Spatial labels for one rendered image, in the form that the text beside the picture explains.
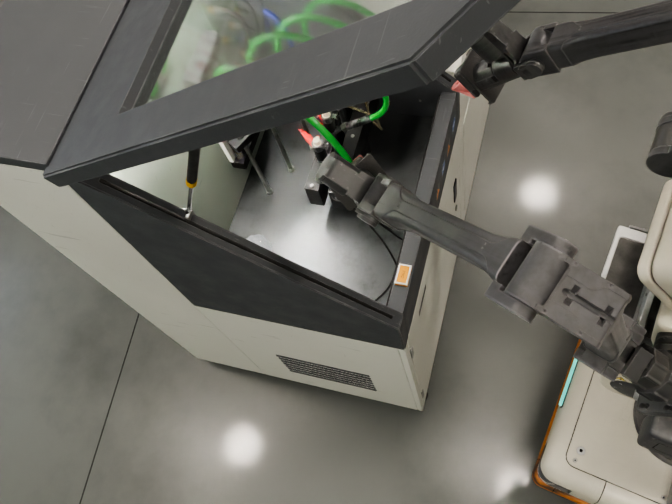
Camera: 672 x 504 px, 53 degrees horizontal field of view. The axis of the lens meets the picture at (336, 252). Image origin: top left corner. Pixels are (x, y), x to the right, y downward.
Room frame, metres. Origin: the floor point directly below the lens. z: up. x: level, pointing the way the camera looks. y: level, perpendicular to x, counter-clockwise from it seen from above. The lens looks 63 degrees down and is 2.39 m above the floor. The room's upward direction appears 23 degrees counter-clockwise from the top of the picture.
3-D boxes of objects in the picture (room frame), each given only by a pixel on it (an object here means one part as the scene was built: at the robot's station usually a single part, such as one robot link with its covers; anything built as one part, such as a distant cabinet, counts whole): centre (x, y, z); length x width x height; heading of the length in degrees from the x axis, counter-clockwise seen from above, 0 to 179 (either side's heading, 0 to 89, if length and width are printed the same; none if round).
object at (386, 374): (0.94, -0.03, 0.39); 0.70 x 0.58 x 0.79; 144
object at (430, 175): (0.79, -0.25, 0.87); 0.62 x 0.04 x 0.16; 144
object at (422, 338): (0.78, -0.26, 0.44); 0.65 x 0.02 x 0.68; 144
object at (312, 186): (1.02, -0.13, 0.91); 0.34 x 0.10 x 0.15; 144
